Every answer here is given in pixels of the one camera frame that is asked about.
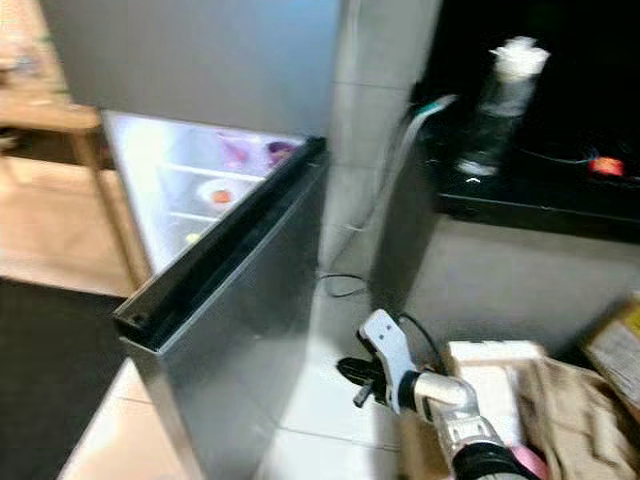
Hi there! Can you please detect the purple round item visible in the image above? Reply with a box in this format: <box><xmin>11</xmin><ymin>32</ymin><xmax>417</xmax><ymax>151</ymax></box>
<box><xmin>265</xmin><ymin>140</ymin><xmax>299</xmax><ymax>166</ymax></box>

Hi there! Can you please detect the cardboard box orange label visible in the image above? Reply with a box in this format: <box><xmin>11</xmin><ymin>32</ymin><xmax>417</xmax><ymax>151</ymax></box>
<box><xmin>585</xmin><ymin>300</ymin><xmax>640</xmax><ymax>421</ymax></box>

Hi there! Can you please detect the red tag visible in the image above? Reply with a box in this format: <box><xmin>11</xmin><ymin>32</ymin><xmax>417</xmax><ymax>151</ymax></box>
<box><xmin>592</xmin><ymin>155</ymin><xmax>623</xmax><ymax>178</ymax></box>

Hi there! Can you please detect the steel fridge freezer door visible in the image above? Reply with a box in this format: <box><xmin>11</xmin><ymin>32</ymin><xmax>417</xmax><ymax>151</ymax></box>
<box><xmin>40</xmin><ymin>0</ymin><xmax>346</xmax><ymax>141</ymax></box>

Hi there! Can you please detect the pink strap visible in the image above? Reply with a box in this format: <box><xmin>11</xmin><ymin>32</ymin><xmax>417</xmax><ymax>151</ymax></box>
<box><xmin>510</xmin><ymin>445</ymin><xmax>551</xmax><ymax>480</ymax></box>

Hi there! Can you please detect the black floor mat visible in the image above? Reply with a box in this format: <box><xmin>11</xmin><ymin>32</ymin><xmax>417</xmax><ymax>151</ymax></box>
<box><xmin>0</xmin><ymin>278</ymin><xmax>126</xmax><ymax>480</ymax></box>

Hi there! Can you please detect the white plate with orange fruit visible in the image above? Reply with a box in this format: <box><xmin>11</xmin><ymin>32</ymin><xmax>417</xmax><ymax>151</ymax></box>
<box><xmin>198</xmin><ymin>178</ymin><xmax>246</xmax><ymax>209</ymax></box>

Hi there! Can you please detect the steel fridge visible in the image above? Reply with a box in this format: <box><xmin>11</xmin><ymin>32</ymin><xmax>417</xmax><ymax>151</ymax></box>
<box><xmin>40</xmin><ymin>0</ymin><xmax>441</xmax><ymax>480</ymax></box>

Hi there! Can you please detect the clear sports bottle white lid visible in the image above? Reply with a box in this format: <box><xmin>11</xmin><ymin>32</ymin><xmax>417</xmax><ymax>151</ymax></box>
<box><xmin>455</xmin><ymin>37</ymin><xmax>551</xmax><ymax>179</ymax></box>

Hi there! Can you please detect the grey hose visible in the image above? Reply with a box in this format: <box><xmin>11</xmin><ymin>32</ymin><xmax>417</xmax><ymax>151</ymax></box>
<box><xmin>365</xmin><ymin>94</ymin><xmax>458</xmax><ymax>236</ymax></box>

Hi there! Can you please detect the light wooden dining table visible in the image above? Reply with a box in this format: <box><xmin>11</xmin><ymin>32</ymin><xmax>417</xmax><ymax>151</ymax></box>
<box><xmin>0</xmin><ymin>85</ymin><xmax>146</xmax><ymax>291</ymax></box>

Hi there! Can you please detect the steel fridge main door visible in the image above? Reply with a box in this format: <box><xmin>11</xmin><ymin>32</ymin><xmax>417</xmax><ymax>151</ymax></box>
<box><xmin>112</xmin><ymin>138</ymin><xmax>331</xmax><ymax>480</ymax></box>

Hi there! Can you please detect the black kitchen countertop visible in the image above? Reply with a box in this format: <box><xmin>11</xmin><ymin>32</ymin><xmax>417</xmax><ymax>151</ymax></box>
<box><xmin>420</xmin><ymin>0</ymin><xmax>640</xmax><ymax>244</ymax></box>

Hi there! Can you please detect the large brown cardboard box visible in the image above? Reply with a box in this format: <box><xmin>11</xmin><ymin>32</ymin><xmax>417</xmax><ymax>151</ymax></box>
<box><xmin>525</xmin><ymin>355</ymin><xmax>631</xmax><ymax>480</ymax></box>

